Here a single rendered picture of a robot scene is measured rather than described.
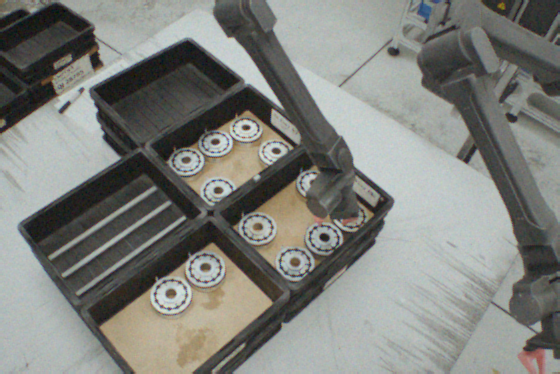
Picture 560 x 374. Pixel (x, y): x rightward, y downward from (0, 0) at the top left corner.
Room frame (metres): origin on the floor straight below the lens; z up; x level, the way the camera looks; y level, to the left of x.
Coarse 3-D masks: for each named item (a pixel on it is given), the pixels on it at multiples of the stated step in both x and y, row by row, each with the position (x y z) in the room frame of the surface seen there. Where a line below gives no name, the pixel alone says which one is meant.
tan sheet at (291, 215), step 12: (312, 168) 0.98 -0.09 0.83; (288, 192) 0.88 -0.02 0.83; (264, 204) 0.83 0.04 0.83; (276, 204) 0.84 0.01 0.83; (288, 204) 0.84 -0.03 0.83; (300, 204) 0.85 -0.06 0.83; (276, 216) 0.80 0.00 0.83; (288, 216) 0.80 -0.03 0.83; (300, 216) 0.81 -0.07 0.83; (312, 216) 0.81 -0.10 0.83; (288, 228) 0.76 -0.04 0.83; (300, 228) 0.77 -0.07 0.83; (276, 240) 0.72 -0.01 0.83; (288, 240) 0.72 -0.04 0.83; (300, 240) 0.73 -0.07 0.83; (324, 240) 0.74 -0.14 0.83; (264, 252) 0.68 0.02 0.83; (276, 252) 0.68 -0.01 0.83
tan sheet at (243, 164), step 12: (228, 132) 1.08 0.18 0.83; (264, 132) 1.10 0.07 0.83; (240, 156) 0.99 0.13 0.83; (252, 156) 1.00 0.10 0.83; (216, 168) 0.94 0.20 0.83; (228, 168) 0.94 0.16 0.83; (240, 168) 0.95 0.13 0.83; (252, 168) 0.95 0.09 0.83; (204, 180) 0.89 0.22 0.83; (240, 180) 0.90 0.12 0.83
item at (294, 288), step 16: (288, 160) 0.92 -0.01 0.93; (240, 192) 0.79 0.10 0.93; (384, 192) 0.85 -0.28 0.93; (224, 208) 0.73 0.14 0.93; (384, 208) 0.80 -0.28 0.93; (224, 224) 0.69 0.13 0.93; (368, 224) 0.74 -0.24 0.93; (240, 240) 0.65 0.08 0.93; (352, 240) 0.69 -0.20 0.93; (256, 256) 0.61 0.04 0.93; (336, 256) 0.64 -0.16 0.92; (272, 272) 0.57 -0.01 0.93; (320, 272) 0.60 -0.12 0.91
